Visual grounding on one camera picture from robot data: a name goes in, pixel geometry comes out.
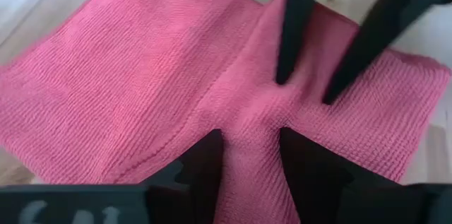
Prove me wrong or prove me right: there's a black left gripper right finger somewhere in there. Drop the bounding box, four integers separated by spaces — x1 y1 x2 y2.
279 126 452 224

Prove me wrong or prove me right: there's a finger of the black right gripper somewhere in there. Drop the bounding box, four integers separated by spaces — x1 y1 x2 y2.
275 0 323 86
321 0 431 106

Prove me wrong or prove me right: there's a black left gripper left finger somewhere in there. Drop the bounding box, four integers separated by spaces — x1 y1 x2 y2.
0 128 225 224

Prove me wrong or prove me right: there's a pink towel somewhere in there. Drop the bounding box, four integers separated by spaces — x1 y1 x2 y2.
0 0 451 224

